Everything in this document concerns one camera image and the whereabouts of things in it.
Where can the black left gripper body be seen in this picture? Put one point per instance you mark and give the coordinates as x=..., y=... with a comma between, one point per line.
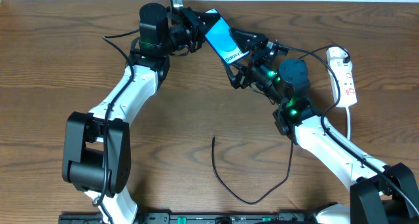
x=193, y=27

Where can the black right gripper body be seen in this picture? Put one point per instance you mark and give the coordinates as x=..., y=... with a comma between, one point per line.
x=253, y=60

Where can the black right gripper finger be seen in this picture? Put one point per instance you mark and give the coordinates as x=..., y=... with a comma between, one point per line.
x=248, y=41
x=235, y=79

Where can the blue Samsung Galaxy smartphone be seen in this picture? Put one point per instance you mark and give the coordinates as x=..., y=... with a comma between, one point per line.
x=220, y=40

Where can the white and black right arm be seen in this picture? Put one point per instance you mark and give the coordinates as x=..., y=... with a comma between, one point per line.
x=379, y=193

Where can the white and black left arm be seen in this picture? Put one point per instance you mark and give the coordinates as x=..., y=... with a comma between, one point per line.
x=97, y=152

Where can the white USB charger adapter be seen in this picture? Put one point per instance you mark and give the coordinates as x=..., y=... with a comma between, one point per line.
x=337, y=53

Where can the white power strip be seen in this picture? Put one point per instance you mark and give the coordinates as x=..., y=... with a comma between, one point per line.
x=345, y=82

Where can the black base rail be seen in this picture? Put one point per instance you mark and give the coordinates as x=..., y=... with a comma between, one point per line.
x=282, y=217

